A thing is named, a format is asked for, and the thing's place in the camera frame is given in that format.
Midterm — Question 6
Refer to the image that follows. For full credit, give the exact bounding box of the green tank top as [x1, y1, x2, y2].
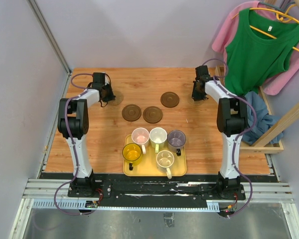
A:
[225, 8, 299, 96]

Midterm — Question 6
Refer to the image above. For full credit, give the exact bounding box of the wooden clothes rack frame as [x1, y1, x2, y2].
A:
[215, 0, 299, 154]

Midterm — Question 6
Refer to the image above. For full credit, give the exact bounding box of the blue crumpled cloth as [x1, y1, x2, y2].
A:
[242, 91, 280, 145]

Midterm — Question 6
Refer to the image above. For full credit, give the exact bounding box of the white mug green handle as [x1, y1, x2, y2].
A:
[149, 127, 167, 153]

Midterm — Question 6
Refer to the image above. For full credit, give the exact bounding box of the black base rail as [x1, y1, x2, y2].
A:
[68, 174, 246, 208]

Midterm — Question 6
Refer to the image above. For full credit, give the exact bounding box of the yellow mug black handle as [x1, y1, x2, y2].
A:
[122, 143, 143, 171]

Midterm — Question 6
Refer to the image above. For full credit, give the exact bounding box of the yellow plastic tray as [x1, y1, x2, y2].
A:
[123, 145, 187, 177]

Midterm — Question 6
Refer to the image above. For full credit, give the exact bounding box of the pink t-shirt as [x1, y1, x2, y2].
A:
[212, 0, 299, 95]

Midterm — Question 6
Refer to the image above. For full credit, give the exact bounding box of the brown wooden coaster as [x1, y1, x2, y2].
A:
[122, 104, 142, 121]
[143, 106, 163, 123]
[160, 92, 179, 108]

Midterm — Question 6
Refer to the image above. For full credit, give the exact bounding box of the woven rattan coaster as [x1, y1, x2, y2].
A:
[187, 96, 205, 106]
[108, 90, 124, 106]

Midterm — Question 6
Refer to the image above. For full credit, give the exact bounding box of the cream mug with text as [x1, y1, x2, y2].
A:
[156, 150, 175, 179]

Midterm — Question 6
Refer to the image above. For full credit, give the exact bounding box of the purple mug black handle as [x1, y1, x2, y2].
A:
[167, 130, 186, 156]

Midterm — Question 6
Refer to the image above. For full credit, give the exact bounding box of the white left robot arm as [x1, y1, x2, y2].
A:
[57, 72, 116, 179]

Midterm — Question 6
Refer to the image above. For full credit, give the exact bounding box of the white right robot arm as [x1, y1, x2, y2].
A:
[191, 65, 248, 180]

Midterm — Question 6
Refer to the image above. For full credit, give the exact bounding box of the pink translucent mug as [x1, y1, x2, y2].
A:
[132, 127, 150, 154]

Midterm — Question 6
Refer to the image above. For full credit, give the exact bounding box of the yellow clothes hanger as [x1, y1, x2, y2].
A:
[231, 6, 299, 56]

